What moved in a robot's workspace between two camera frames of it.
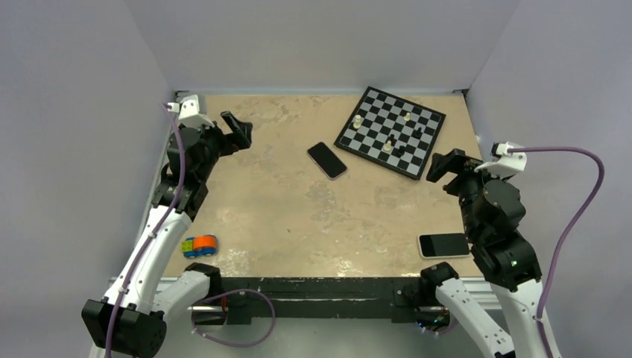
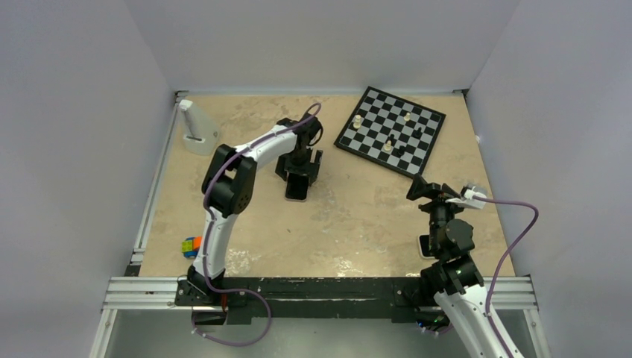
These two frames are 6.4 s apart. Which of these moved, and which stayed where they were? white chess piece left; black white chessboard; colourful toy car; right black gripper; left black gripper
Moved: right black gripper; left black gripper
Stayed: colourful toy car; black white chessboard; white chess piece left
